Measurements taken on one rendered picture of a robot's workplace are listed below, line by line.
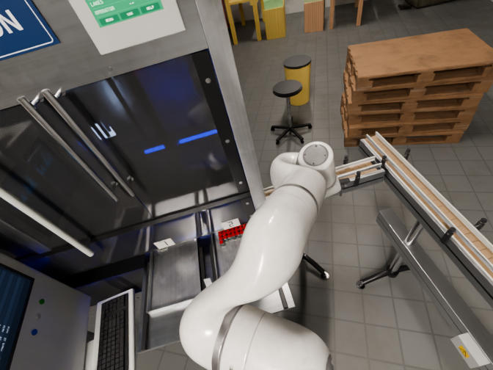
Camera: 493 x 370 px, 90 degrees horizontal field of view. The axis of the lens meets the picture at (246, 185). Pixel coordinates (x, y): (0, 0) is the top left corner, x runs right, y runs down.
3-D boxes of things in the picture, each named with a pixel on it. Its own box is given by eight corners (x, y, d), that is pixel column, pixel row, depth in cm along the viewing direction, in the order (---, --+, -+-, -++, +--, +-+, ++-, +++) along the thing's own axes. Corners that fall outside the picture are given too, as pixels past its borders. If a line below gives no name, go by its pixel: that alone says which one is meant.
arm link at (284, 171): (236, 222, 50) (282, 175, 76) (316, 236, 44) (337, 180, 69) (232, 180, 47) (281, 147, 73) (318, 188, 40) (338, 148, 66)
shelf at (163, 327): (146, 254, 139) (144, 252, 137) (265, 218, 139) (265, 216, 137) (139, 354, 106) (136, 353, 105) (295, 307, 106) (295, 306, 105)
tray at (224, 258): (212, 232, 137) (210, 229, 135) (257, 219, 137) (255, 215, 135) (220, 294, 114) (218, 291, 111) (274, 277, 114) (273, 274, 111)
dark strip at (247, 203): (247, 219, 124) (190, 53, 65) (256, 217, 124) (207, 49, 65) (248, 222, 123) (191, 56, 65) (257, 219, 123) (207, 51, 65)
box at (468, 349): (449, 338, 120) (457, 335, 114) (459, 335, 120) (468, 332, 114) (469, 368, 112) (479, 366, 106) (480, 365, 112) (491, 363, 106)
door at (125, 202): (52, 247, 109) (-118, 143, 66) (154, 216, 109) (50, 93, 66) (52, 248, 108) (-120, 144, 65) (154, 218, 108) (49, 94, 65)
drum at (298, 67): (310, 106, 352) (310, 65, 310) (285, 107, 362) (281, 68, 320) (312, 92, 375) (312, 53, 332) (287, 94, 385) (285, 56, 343)
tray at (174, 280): (153, 249, 137) (150, 247, 135) (198, 236, 137) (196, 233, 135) (150, 314, 114) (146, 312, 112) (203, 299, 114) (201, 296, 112)
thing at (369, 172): (268, 218, 141) (264, 201, 129) (261, 197, 151) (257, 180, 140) (384, 183, 141) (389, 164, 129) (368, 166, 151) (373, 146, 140)
